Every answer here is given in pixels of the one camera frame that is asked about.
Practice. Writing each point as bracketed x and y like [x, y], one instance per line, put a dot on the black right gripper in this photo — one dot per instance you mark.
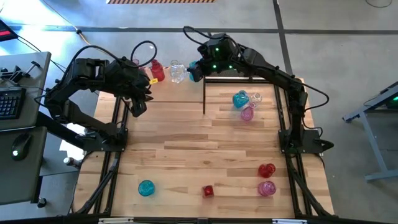
[219, 57]

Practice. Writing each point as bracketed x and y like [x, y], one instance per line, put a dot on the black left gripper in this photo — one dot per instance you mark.
[138, 82]

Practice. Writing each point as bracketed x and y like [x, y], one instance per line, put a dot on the teal cylindrical glass vase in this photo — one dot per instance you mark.
[192, 65]

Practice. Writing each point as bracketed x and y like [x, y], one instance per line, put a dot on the clear twisted glass vase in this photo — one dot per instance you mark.
[174, 63]

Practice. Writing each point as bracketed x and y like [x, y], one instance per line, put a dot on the red ribbed glass bottle vase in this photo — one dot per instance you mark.
[157, 71]

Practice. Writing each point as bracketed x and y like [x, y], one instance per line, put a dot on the pink twisted glass vase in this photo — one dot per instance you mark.
[136, 61]

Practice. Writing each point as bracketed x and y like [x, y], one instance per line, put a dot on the tall pink glass vase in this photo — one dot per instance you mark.
[246, 113]

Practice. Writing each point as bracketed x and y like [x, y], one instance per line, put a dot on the teal round glass vase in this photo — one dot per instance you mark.
[146, 188]

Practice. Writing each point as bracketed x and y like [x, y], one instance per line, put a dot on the red square fluted glass vase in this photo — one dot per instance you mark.
[208, 191]

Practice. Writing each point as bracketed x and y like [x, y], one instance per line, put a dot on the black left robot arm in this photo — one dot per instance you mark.
[90, 73]

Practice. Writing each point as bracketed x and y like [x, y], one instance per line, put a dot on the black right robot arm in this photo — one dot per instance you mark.
[295, 118]

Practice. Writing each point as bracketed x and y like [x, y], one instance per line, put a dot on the teal flask-shaped glass vase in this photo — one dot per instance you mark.
[240, 99]

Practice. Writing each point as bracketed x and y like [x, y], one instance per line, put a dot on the clear glass jar vase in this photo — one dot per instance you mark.
[256, 97]

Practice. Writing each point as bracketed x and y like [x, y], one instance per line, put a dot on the white box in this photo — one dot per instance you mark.
[69, 151]

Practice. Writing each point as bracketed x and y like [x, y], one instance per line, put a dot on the small dark bottle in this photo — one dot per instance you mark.
[71, 161]

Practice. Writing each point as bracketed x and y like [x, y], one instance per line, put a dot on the red round glass vase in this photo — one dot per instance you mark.
[265, 170]

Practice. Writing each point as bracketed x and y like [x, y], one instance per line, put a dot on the black clamp device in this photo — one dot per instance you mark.
[14, 74]

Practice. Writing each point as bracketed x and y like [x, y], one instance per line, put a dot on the black computer mouse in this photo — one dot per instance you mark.
[21, 146]

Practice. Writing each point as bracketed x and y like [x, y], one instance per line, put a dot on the black keyboard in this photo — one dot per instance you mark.
[11, 104]

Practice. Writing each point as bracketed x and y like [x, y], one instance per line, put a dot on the pink round glass vase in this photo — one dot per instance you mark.
[266, 188]

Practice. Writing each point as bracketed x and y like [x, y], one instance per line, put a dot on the black round knob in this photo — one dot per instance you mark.
[42, 202]

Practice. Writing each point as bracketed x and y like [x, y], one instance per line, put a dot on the dark grey desk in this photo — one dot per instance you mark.
[21, 186]

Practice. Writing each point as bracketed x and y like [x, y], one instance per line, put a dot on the dark monitor screen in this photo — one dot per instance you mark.
[6, 32]

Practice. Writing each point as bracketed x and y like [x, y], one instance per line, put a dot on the grey metal stand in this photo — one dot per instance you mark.
[382, 175]

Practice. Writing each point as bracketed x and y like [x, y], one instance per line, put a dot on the black aluminium frame rail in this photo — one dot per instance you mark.
[186, 222]
[114, 161]
[290, 165]
[236, 81]

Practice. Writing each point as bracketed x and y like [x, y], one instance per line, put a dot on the silver metal bracket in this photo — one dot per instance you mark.
[115, 220]
[289, 221]

